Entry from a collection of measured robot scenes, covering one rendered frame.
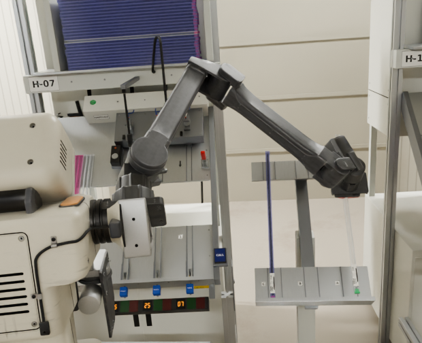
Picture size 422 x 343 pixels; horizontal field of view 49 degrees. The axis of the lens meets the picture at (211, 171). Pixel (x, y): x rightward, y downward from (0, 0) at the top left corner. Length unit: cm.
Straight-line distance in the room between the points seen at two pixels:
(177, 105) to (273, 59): 286
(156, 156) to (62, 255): 27
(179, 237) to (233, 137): 247
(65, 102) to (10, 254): 136
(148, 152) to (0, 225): 31
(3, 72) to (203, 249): 325
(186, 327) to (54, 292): 126
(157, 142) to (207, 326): 122
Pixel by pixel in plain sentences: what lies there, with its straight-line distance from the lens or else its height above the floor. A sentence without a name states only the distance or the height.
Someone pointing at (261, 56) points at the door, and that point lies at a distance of 393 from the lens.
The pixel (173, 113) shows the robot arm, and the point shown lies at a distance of 109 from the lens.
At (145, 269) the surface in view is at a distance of 163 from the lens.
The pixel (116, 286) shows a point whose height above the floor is 71.
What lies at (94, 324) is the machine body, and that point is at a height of 35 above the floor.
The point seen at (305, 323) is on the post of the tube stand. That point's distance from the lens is 175.
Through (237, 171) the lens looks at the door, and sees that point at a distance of 411.
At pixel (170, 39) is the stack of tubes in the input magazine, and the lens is 183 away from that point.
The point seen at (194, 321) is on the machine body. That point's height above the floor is 34.
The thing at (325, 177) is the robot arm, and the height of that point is 112.
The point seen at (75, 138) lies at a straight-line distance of 195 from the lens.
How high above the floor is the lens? 152
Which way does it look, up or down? 17 degrees down
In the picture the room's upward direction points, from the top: 4 degrees counter-clockwise
